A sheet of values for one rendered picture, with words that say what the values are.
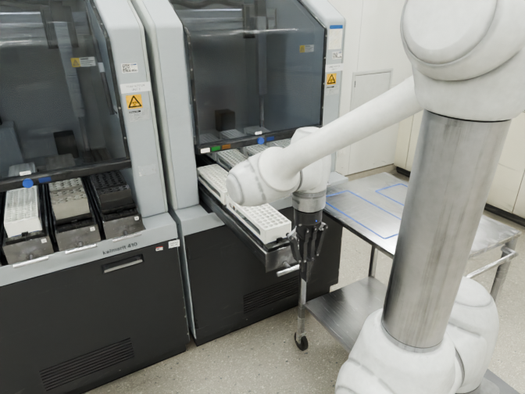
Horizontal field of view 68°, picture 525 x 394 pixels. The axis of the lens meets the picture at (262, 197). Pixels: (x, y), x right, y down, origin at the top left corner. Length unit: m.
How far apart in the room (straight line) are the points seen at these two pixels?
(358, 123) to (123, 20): 0.95
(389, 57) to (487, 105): 3.18
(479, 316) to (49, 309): 1.36
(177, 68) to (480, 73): 1.17
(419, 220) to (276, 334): 1.59
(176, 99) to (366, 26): 2.21
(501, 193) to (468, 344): 2.64
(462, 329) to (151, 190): 1.16
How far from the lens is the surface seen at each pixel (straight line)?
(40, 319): 1.67
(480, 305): 0.87
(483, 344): 0.89
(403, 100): 0.75
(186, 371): 1.97
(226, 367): 1.96
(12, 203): 1.65
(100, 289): 1.63
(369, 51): 3.48
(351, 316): 1.80
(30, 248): 1.51
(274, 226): 1.22
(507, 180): 3.39
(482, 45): 0.44
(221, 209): 1.47
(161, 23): 1.48
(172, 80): 1.49
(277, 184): 0.82
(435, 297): 0.63
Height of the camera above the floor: 1.48
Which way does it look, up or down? 26 degrees down
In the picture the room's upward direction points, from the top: 1 degrees counter-clockwise
